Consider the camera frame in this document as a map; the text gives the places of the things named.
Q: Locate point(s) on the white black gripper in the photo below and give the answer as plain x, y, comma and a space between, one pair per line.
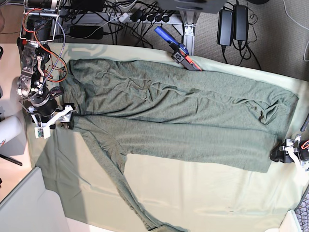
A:
44, 124
295, 151

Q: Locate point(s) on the green long-sleeve T-shirt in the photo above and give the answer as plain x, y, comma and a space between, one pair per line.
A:
104, 80

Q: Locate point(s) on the robot arm at edge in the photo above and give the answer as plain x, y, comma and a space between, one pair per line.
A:
245, 135

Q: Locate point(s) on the patterned grey chair corner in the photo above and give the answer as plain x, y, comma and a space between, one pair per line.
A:
302, 214

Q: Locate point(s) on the white cylinder on stand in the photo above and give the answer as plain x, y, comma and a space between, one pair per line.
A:
9, 129

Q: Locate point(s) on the white foam board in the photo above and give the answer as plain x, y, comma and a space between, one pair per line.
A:
30, 207

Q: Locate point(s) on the black power brick left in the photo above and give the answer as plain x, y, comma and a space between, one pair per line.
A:
86, 32

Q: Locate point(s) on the black power strip with plugs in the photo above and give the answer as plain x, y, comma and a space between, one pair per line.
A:
141, 16

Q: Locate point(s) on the blue orange clamp at centre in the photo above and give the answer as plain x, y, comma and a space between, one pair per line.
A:
180, 53

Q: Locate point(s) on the black power adapter pair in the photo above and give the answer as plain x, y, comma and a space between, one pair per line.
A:
233, 25

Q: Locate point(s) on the aluminium table leg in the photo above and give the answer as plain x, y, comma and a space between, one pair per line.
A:
189, 19

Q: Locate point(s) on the robot arm with orange wires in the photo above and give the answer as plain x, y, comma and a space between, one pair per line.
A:
38, 28

